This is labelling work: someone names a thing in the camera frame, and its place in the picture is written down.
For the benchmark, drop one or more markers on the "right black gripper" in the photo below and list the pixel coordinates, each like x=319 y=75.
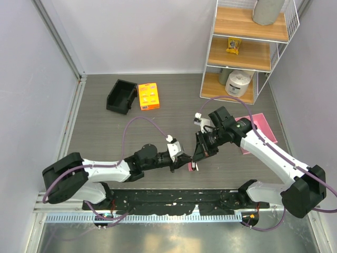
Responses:
x=202 y=149

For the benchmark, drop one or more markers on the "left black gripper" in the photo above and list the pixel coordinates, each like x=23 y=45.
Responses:
x=180 y=161

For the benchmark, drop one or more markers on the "pink strap keyring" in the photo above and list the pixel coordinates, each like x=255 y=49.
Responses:
x=192 y=166

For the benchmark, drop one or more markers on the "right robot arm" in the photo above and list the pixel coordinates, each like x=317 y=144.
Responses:
x=302 y=187

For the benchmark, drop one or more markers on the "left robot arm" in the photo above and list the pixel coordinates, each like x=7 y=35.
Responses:
x=73 y=177

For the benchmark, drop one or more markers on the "pink plastic tray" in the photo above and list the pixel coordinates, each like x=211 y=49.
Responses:
x=261 y=124

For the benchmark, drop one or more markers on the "orange cardboard box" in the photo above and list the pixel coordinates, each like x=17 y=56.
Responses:
x=148 y=96

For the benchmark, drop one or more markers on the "white paper roll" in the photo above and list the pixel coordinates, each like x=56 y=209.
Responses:
x=238 y=82

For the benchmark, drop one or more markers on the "grey can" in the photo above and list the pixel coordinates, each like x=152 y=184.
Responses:
x=224 y=75

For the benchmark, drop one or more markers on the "black plastic bin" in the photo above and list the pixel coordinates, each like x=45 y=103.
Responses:
x=121 y=97

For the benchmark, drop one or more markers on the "yellow snack packet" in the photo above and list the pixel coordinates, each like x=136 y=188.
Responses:
x=233 y=45

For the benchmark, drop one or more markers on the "grey felt cylinder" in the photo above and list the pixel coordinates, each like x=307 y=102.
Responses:
x=265 y=12

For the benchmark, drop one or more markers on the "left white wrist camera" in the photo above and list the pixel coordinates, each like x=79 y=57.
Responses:
x=174 y=148

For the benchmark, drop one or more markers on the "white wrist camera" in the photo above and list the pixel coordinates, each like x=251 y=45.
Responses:
x=174 y=148
x=203 y=123

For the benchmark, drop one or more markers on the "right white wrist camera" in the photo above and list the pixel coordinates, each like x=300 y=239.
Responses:
x=203 y=123

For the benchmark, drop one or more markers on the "white slotted cable duct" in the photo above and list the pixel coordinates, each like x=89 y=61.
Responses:
x=90 y=217

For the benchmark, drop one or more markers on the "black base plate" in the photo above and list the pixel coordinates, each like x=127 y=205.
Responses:
x=174 y=202

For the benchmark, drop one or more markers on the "white wire wooden shelf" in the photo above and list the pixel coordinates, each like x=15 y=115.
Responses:
x=260 y=50

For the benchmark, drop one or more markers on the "aluminium frame rail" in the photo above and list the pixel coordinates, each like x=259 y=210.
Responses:
x=52 y=21

